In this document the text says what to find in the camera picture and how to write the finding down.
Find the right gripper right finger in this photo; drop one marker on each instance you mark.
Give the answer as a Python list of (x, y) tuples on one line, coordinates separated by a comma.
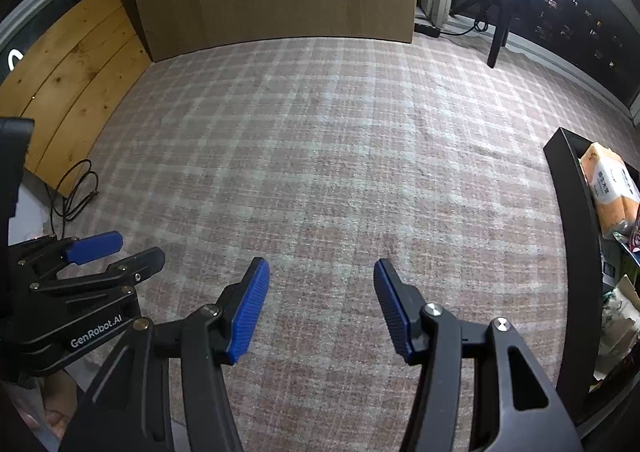
[(516, 407)]

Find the orange white tissue pack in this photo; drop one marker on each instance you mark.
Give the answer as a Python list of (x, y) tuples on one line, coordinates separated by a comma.
[(614, 193)]

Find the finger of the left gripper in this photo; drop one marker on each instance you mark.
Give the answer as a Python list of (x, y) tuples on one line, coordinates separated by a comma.
[(132, 270), (83, 251)]

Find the white paper wrapper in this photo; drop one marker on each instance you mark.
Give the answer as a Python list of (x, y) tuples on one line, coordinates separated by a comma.
[(619, 328)]

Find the black storage box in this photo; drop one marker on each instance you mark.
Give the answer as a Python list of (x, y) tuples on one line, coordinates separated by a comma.
[(581, 393)]

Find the black power strip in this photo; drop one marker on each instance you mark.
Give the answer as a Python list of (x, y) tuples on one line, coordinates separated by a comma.
[(426, 29)]

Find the pine wood plank panel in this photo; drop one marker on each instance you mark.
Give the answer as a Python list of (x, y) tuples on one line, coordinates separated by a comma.
[(70, 83)]

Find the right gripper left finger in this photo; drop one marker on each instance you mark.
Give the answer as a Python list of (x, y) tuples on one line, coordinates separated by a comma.
[(126, 407)]

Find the coffee mate sachet back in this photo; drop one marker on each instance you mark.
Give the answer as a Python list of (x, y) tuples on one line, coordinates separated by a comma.
[(634, 237)]

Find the pink plaid tablecloth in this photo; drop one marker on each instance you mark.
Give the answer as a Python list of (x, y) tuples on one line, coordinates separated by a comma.
[(322, 156)]

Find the person's left hand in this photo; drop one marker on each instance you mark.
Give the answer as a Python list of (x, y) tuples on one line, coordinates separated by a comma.
[(49, 404)]

